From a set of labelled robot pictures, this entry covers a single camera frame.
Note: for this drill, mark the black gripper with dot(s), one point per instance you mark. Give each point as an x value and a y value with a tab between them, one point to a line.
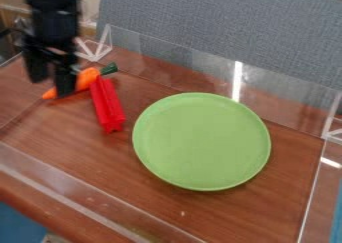
54	30

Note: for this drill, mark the orange toy carrot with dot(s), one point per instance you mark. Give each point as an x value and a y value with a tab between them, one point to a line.
88	75

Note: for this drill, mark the wooden shelf with knob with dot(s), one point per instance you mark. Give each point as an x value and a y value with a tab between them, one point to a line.
15	17

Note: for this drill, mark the cardboard box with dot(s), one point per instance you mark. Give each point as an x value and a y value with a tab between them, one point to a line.
88	3

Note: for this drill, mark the green round plate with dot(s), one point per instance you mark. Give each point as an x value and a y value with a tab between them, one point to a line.
201	141

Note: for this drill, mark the clear acrylic triangle bracket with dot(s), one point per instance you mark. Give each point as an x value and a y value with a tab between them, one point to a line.
92	50

